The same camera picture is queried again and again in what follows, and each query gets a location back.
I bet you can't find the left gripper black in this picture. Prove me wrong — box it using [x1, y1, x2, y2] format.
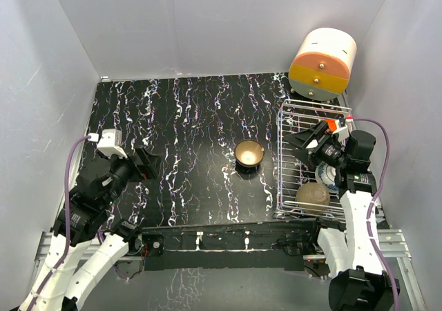
[100, 144, 163, 207]

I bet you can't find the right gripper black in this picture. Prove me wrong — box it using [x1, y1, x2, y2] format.
[283, 120, 349, 169]

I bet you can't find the blue white patterned bowl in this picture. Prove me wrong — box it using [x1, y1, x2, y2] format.
[315, 162, 338, 194]

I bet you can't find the brown bowl cream interior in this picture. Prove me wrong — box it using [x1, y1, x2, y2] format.
[234, 139, 265, 168]

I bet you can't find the black glossy bowl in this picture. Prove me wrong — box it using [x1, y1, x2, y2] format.
[296, 182, 330, 215]

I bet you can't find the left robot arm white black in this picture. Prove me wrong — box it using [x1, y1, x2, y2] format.
[18, 147, 162, 310]

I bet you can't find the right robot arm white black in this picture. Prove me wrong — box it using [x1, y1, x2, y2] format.
[283, 117, 400, 310]

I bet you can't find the round pastel drawer cabinet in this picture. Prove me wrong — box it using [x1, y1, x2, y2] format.
[288, 28, 357, 102]

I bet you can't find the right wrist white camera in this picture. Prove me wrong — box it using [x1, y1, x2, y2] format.
[325, 115, 354, 143]

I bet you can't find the wrist white camera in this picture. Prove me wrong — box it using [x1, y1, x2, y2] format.
[97, 129, 128, 159]
[325, 115, 354, 143]

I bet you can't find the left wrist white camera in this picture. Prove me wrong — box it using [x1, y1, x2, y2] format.
[97, 129, 128, 159]

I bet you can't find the white wire dish rack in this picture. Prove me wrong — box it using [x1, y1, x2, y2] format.
[274, 100, 352, 223]

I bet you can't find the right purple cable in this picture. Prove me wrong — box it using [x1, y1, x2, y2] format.
[348, 117, 401, 311]

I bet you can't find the purple cable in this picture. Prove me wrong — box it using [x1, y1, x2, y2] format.
[27, 134, 101, 311]
[348, 117, 401, 311]

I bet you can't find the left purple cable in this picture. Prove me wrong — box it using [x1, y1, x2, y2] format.
[27, 134, 101, 311]

